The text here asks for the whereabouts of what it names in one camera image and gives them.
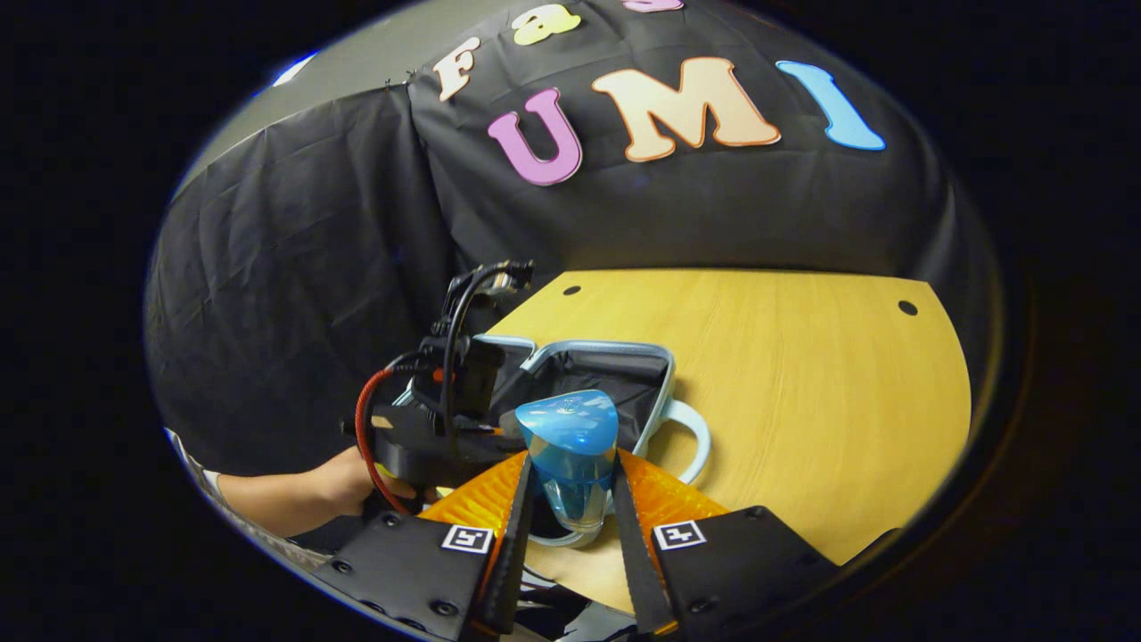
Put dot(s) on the blue skin care bottle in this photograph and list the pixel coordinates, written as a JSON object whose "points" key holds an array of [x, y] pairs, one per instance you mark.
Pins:
{"points": [[570, 437]]}

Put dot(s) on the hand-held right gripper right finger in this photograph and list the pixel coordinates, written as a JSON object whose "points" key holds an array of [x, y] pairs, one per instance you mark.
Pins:
{"points": [[637, 571]]}

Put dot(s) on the light blue small suitcase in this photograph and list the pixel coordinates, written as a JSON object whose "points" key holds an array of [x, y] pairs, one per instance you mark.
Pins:
{"points": [[615, 374]]}

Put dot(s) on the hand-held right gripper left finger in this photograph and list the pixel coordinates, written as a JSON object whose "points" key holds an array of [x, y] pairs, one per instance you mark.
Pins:
{"points": [[513, 562]]}

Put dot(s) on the long ceiling light panel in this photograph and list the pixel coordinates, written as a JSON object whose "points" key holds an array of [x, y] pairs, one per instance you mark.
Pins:
{"points": [[294, 69]]}

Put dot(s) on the black backdrop cloth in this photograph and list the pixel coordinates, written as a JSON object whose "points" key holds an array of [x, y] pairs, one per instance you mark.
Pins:
{"points": [[312, 267]]}

